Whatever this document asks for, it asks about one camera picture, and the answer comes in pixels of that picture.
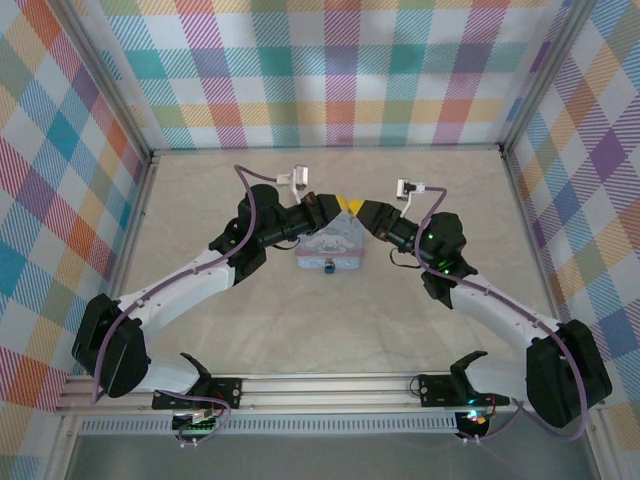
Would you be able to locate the black controller with LED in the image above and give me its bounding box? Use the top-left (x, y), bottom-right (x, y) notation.
top-left (454, 407), bottom-right (494, 441)

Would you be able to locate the green circuit board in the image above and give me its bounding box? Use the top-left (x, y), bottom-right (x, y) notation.
top-left (172, 408), bottom-right (221, 432)

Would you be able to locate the aluminium back rail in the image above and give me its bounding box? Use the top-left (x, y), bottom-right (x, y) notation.
top-left (149, 143), bottom-right (504, 154)

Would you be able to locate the aluminium left side rail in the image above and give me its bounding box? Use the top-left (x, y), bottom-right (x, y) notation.
top-left (82, 152), bottom-right (161, 376)

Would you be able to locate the aluminium front rail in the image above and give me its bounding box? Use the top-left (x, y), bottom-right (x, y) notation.
top-left (54, 368), bottom-right (606, 414)

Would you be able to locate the slotted grey cable duct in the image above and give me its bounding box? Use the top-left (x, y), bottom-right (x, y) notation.
top-left (79, 412), bottom-right (459, 436)

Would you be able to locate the aluminium right corner post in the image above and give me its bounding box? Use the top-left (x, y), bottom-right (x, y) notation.
top-left (497, 0), bottom-right (601, 156)

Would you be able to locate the aluminium corner post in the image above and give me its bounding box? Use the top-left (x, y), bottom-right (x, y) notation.
top-left (497, 0), bottom-right (601, 156)
top-left (57, 0), bottom-right (156, 161)

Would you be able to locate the aluminium left corner post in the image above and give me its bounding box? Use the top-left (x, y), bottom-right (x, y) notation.
top-left (57, 0), bottom-right (156, 161)

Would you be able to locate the aluminium frame leg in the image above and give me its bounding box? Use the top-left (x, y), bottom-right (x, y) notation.
top-left (579, 409), bottom-right (609, 480)
top-left (45, 412), bottom-right (84, 480)

